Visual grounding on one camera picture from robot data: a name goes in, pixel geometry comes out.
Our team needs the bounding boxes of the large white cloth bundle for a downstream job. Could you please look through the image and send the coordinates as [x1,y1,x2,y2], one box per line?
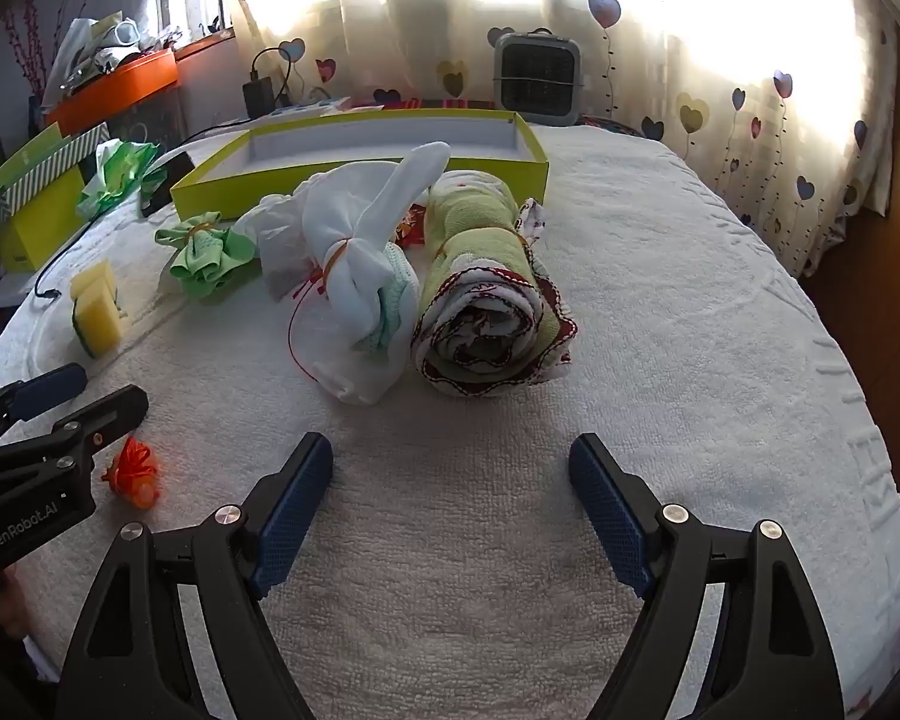
[300,141,451,407]

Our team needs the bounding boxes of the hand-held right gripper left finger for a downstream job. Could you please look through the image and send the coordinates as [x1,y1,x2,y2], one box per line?
[56,431,335,720]

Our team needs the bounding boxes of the colourful plaid cloth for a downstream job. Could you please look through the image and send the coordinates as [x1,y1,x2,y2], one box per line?
[345,94,496,115]

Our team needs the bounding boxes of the pink blossom branches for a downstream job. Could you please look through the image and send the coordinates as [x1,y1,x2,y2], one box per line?
[0,11,68,113]

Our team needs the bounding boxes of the green towel red trim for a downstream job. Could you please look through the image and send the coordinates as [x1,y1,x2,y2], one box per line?
[410,169,578,396]

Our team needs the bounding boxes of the orange plastic tray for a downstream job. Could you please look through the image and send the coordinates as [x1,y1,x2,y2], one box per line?
[45,47,179,137]

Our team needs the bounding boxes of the small orange mesh bundle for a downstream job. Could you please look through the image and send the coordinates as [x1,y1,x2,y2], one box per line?
[101,436,162,509]

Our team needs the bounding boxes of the green cloth bundle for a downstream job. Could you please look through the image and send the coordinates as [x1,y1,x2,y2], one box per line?
[155,214,260,299]

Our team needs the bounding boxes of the thin white cloth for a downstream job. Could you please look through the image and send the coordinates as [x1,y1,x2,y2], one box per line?
[232,172,331,293]

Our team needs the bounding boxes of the yellow-green cardboard box tray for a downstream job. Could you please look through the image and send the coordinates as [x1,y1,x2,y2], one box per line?
[170,109,550,222]

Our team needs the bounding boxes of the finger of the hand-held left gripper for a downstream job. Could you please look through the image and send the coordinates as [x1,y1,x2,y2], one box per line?
[0,384,149,487]
[0,362,89,436]

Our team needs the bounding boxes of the pile of household clutter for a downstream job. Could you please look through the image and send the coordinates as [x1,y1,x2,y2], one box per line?
[41,0,196,91]

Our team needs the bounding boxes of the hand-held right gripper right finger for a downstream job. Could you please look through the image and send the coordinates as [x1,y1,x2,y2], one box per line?
[568,433,847,720]

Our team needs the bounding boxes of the black smartphone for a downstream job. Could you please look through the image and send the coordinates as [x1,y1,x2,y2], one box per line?
[139,150,196,220]

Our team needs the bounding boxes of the yellow green scouring sponge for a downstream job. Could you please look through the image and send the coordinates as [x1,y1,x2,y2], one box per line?
[70,258,119,301]
[73,281,133,359]

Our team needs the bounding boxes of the cream heart-print curtain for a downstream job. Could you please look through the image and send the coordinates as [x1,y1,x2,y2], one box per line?
[217,0,900,278]

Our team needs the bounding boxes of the black charging cable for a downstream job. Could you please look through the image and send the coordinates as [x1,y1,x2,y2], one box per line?
[34,45,305,301]

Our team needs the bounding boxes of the black charger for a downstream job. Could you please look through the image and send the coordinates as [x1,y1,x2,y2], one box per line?
[241,75,275,119]

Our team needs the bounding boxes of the small grey space heater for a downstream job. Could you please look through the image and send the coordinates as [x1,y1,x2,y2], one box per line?
[491,30,587,127]

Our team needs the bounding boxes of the green tissue pack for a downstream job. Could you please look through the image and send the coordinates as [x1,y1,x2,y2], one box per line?
[75,139,167,222]

